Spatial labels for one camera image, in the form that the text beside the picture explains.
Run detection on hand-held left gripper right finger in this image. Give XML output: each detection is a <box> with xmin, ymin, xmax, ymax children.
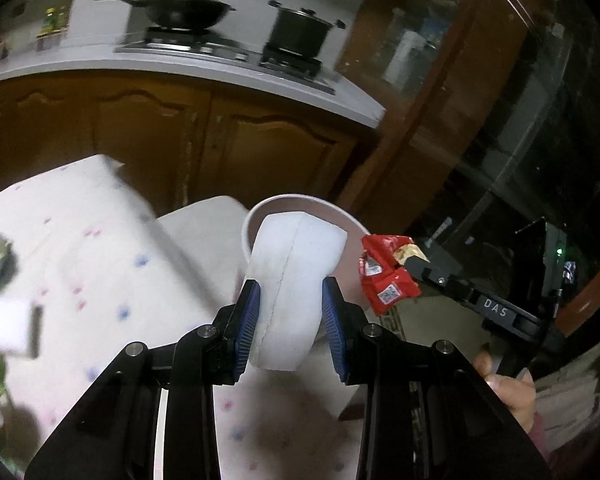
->
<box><xmin>321</xmin><ymin>276</ymin><xmax>553</xmax><ymax>480</ymax></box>

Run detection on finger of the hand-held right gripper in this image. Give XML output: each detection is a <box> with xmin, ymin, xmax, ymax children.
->
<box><xmin>404</xmin><ymin>254</ymin><xmax>481</xmax><ymax>307</ymax></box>

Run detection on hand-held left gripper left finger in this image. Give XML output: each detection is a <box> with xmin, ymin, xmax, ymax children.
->
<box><xmin>24</xmin><ymin>280</ymin><xmax>261</xmax><ymax>480</ymax></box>

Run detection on red snack wrapper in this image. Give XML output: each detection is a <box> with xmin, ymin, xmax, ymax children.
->
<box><xmin>357</xmin><ymin>233</ymin><xmax>422</xmax><ymax>317</ymax></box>

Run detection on white foam block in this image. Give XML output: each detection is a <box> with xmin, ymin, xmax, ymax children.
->
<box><xmin>247</xmin><ymin>211</ymin><xmax>350</xmax><ymax>372</ymax></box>

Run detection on white round waste bin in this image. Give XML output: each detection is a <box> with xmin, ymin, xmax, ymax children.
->
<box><xmin>241</xmin><ymin>193</ymin><xmax>381</xmax><ymax>346</ymax></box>

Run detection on person's right hand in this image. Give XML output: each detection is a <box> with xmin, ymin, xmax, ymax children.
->
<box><xmin>472</xmin><ymin>350</ymin><xmax>538</xmax><ymax>433</ymax></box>

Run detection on grey clothing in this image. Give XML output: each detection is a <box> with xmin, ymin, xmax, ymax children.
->
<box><xmin>535</xmin><ymin>340</ymin><xmax>600</xmax><ymax>456</ymax></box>

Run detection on white dotted tablecloth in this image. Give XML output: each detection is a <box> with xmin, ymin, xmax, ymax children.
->
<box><xmin>0</xmin><ymin>154</ymin><xmax>366</xmax><ymax>480</ymax></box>

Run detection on wooden framed glass door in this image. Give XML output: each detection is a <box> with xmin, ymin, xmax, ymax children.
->
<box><xmin>335</xmin><ymin>0</ymin><xmax>600</xmax><ymax>336</ymax></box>

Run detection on brown wooden kitchen cabinet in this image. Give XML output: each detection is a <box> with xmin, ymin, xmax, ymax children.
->
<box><xmin>0</xmin><ymin>72</ymin><xmax>376</xmax><ymax>211</ymax></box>

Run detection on small white box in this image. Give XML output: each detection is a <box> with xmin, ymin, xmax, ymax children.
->
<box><xmin>0</xmin><ymin>297</ymin><xmax>43</xmax><ymax>358</ymax></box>

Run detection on steel gas stove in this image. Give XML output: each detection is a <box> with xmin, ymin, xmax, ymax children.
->
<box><xmin>114</xmin><ymin>27</ymin><xmax>337</xmax><ymax>96</ymax></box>

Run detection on black cooking pot with lid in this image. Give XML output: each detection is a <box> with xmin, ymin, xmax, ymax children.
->
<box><xmin>267</xmin><ymin>1</ymin><xmax>347</xmax><ymax>58</ymax></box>

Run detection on grey kitchen counter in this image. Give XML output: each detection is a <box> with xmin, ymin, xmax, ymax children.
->
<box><xmin>0</xmin><ymin>35</ymin><xmax>387</xmax><ymax>130</ymax></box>

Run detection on black wok with lid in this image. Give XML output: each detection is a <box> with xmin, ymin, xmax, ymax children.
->
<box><xmin>94</xmin><ymin>0</ymin><xmax>237</xmax><ymax>31</ymax></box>

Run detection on yellow bottles on small rack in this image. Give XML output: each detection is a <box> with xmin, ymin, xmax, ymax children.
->
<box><xmin>36</xmin><ymin>7</ymin><xmax>70</xmax><ymax>52</ymax></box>

